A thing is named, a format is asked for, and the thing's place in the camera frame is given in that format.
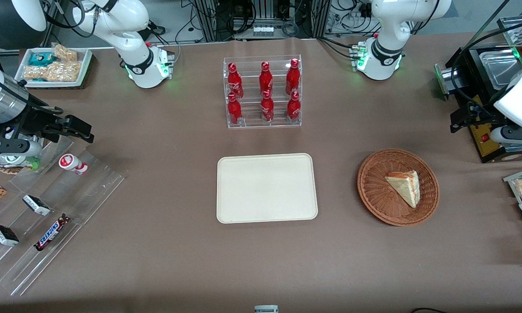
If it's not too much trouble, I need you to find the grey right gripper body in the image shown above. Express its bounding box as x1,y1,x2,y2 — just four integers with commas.
0,84,30,131

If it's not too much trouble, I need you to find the triangle sandwich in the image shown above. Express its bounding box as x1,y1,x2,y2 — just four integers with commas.
384,170,421,208

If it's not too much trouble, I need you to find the white rectangular snack tray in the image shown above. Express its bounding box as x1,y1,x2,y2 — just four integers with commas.
14,47,93,89

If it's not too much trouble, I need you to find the grey bread tray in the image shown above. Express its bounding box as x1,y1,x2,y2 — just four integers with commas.
503,165,522,243

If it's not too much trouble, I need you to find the round brown wicker basket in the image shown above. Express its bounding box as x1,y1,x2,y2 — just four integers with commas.
357,149,440,226

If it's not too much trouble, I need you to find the cream plastic tray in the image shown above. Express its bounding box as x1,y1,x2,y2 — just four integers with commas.
217,153,318,224

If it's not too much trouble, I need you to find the small white red yogurt bottle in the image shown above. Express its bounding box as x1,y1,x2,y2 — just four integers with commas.
59,153,88,175

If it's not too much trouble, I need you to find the silver cylinder green light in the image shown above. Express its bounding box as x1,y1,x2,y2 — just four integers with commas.
435,63,462,96

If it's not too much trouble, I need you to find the steel pan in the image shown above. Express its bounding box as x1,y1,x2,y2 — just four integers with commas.
478,48,522,90

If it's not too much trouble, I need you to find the black appliance yellow panel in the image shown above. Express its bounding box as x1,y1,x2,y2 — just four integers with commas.
444,43,522,164

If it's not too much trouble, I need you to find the large rice cracker packet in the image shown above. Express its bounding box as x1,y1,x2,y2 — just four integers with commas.
24,61,82,83

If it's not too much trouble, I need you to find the green white cup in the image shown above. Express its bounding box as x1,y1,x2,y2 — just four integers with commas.
0,156,41,171

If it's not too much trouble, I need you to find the small wicker coaster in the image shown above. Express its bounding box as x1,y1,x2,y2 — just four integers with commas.
0,154,26,175

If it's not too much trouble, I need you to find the teal snack packet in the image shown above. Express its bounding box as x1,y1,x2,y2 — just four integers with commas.
28,52,55,67

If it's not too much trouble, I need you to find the clear acrylic stepped display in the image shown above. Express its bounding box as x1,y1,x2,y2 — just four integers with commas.
0,137,126,296

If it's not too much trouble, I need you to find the small rice cracker packet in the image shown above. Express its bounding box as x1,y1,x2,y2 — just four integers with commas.
52,43,78,62

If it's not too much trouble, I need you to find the black white chocolate bar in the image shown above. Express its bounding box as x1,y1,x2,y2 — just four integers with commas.
22,194,51,216
0,224,20,247

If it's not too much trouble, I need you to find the snickers bar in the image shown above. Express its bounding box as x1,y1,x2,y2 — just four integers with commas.
34,214,71,251

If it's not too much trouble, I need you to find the red cola bottle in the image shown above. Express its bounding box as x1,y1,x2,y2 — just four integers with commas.
286,58,301,96
227,93,243,126
259,61,273,97
227,63,244,100
261,90,274,123
287,91,301,121

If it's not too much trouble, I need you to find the clear acrylic bottle rack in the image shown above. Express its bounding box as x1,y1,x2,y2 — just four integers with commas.
223,55,302,129

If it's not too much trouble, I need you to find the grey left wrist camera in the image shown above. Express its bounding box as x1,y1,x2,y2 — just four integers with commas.
489,125,522,145

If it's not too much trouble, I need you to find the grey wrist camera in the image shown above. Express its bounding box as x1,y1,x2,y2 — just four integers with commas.
0,138,43,158
489,125,522,145

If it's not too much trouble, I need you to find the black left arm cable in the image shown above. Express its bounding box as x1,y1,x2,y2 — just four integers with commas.
450,22,522,123

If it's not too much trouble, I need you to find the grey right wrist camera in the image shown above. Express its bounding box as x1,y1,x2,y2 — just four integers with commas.
0,138,43,158

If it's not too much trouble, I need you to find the aluminium frame control rack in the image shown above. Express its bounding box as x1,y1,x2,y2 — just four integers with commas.
191,0,331,42

